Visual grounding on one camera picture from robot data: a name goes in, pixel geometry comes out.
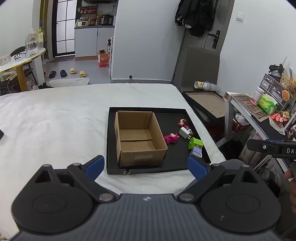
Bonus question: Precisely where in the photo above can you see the cream white toy figure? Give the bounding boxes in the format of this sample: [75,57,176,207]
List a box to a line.
[190,146,202,158]

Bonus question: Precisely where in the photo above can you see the green cube toy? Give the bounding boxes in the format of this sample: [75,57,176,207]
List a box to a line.
[188,138,203,150]

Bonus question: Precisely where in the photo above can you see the magenta dinosaur costume figurine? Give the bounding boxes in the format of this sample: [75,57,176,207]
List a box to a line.
[164,133,180,145]

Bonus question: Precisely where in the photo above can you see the white charger plug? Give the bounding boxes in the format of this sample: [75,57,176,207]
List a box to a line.
[179,126,194,139]

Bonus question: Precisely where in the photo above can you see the brown haired girl figurine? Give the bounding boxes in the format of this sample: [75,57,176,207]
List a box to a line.
[178,119,190,130]

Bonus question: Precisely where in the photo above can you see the brown cardboard box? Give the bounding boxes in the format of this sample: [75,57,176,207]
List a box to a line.
[114,111,168,167]

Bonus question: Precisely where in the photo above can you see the person right hand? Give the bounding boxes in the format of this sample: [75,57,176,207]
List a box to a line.
[285,169,296,214]

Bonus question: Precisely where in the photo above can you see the black shallow tray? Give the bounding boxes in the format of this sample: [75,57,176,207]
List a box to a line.
[106,107,205,175]

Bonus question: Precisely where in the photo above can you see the green tissue pack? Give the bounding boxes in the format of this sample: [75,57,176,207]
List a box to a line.
[258,94,278,115]

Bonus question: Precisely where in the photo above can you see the grey drawer organizer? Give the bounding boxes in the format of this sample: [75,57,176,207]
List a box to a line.
[259,73,287,106]

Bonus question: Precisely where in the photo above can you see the black framed cork board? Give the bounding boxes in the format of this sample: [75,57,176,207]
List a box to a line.
[182,91,225,123]

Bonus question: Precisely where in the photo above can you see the white bed blanket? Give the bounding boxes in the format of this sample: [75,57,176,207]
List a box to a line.
[1,83,225,238]

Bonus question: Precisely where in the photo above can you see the white shelf rack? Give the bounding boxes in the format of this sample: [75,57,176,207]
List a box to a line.
[223,91,296,167]

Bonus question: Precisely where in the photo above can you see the stacked paper cups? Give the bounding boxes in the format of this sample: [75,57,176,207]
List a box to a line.
[194,81,215,91]

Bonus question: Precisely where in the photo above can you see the white floor mat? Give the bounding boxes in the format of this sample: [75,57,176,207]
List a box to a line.
[48,77,90,88]

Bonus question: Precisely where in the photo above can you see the yellow slipper right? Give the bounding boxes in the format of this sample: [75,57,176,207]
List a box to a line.
[79,71,87,77]

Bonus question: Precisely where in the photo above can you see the yellow slipper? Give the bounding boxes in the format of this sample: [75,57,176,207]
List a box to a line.
[69,67,77,74]
[79,71,87,77]

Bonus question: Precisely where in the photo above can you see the yellow slipper left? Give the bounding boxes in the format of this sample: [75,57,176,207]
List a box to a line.
[69,67,77,74]

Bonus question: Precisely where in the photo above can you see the black slipper right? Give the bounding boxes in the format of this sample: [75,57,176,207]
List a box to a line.
[60,69,67,78]

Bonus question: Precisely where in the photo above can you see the black slipper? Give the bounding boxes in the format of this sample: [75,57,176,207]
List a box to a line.
[60,69,67,78]
[49,70,56,79]

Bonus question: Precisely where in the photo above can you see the black slipper left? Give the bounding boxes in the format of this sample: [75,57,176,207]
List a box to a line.
[49,70,56,79]

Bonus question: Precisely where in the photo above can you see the grey padded panel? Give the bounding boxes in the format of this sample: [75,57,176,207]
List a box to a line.
[172,45,220,92]

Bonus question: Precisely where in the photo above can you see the orange cardboard box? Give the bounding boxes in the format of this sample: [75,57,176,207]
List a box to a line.
[97,50,109,68]

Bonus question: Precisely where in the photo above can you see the white kitchen cabinet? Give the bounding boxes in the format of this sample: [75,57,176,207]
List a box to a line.
[75,26,115,58]

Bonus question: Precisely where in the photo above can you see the round white yellow table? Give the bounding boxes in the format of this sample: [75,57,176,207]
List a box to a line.
[0,48,46,92]

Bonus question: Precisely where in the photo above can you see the clear glass jar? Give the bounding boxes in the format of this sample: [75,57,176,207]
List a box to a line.
[25,29,39,57]

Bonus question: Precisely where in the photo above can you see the black framed glass door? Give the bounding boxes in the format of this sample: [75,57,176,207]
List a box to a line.
[52,0,77,57]

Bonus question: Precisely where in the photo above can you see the black hanging jacket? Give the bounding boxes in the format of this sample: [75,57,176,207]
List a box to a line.
[175,0,218,37]

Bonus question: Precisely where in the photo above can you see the black door lock handle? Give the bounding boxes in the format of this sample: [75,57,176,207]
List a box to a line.
[207,30,221,49]

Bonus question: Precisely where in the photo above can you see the white wall switch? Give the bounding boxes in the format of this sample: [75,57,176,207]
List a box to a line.
[236,13,245,22]

